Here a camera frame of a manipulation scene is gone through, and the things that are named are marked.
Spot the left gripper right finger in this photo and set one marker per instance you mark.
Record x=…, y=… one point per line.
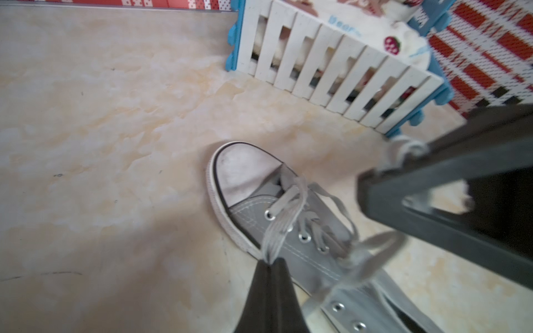
x=286, y=315

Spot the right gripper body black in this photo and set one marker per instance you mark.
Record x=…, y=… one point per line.
x=501, y=208

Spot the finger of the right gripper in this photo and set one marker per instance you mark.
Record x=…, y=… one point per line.
x=420, y=188

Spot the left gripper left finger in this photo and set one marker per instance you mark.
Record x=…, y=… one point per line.
x=256, y=315

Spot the grey shoelace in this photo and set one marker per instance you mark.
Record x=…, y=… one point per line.
x=362, y=259

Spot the grey canvas sneaker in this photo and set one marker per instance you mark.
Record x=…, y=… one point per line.
x=243, y=181

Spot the white blue toy crib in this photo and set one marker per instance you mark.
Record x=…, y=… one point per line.
x=322, y=63

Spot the bear print blanket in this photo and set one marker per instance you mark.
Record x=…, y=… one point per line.
x=382, y=25

